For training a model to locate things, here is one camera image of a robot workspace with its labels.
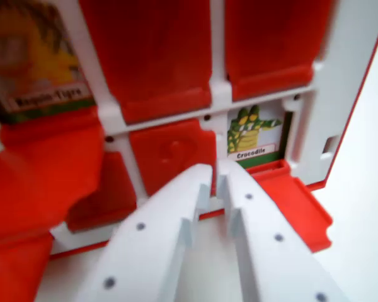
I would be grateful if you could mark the red plastic flap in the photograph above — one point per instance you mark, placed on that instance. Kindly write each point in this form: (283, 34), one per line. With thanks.
(34, 182)
(173, 151)
(289, 204)
(151, 56)
(271, 47)

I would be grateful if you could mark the crocodile picture card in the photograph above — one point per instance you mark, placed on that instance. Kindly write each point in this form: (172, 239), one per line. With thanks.
(255, 148)

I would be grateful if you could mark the red and white game board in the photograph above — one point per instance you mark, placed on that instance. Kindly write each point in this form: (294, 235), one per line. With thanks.
(308, 126)

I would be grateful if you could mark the requin-tigre picture card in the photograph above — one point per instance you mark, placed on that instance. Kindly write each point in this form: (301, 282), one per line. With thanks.
(34, 63)

